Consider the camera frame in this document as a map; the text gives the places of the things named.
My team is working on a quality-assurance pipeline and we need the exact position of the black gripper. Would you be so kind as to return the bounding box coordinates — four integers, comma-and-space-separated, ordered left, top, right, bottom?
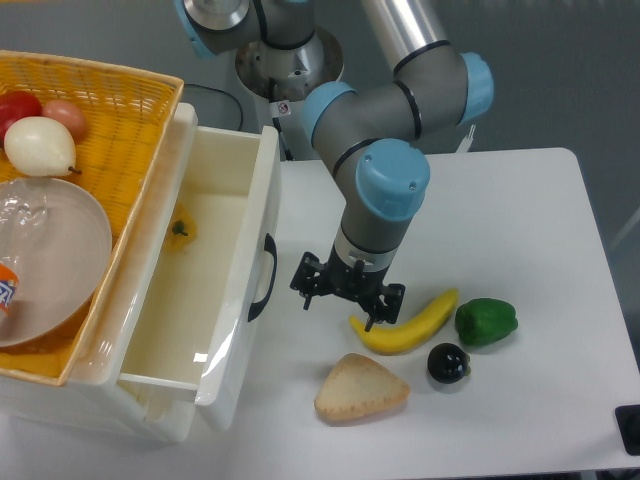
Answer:
290, 248, 405, 332

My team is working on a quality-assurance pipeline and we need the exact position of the white drawer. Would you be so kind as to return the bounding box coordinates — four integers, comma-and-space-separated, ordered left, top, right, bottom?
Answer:
117, 124, 282, 434

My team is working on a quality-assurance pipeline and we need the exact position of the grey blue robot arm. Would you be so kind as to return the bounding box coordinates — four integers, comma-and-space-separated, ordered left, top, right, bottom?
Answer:
174, 1, 494, 324

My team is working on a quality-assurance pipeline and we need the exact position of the white drawer cabinet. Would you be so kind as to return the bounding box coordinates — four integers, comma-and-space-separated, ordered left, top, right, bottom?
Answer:
1, 103, 197, 442

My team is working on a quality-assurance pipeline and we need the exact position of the yellow toy banana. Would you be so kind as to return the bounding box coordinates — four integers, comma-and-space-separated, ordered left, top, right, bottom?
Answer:
348, 288, 459, 355

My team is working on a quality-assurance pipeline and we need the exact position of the toy bread slice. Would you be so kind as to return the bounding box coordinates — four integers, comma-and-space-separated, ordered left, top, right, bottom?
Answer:
314, 353, 411, 423

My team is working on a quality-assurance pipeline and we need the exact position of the dark purple toy eggplant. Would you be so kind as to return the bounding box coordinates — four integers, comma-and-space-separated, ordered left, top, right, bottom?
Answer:
426, 343, 471, 384

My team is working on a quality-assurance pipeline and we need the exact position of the green toy pepper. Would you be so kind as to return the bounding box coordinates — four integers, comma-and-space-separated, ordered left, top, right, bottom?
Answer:
454, 298, 519, 347

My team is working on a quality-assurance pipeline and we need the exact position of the yellow toy pepper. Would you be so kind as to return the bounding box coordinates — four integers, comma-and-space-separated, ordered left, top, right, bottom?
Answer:
163, 202, 198, 252

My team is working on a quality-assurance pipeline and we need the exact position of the yellow wicker basket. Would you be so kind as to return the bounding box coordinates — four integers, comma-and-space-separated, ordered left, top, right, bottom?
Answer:
1, 50, 184, 386

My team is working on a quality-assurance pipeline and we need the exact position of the beige plate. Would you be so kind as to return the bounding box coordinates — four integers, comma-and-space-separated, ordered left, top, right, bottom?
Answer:
1, 178, 112, 347

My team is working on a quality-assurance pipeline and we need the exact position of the black device at edge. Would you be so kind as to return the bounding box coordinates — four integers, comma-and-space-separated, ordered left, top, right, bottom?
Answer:
614, 404, 640, 456

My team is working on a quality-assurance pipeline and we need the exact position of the pink toy peach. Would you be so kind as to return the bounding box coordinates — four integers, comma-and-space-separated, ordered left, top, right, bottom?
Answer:
42, 99, 89, 143

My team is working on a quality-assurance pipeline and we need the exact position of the clear plastic bottle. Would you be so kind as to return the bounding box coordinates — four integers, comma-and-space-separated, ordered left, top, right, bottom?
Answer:
1, 178, 48, 322

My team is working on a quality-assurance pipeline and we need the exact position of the white toy pear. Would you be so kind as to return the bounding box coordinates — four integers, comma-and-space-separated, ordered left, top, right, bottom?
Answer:
4, 117, 82, 177

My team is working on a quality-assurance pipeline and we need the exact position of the red toy apple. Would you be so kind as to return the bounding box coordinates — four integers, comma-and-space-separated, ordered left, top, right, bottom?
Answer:
0, 91, 42, 145

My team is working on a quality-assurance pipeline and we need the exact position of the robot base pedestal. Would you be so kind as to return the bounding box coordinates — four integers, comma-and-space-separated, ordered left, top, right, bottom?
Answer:
235, 27, 344, 160

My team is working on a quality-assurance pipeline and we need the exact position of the black cable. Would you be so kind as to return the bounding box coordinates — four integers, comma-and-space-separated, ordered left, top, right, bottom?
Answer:
183, 82, 244, 132

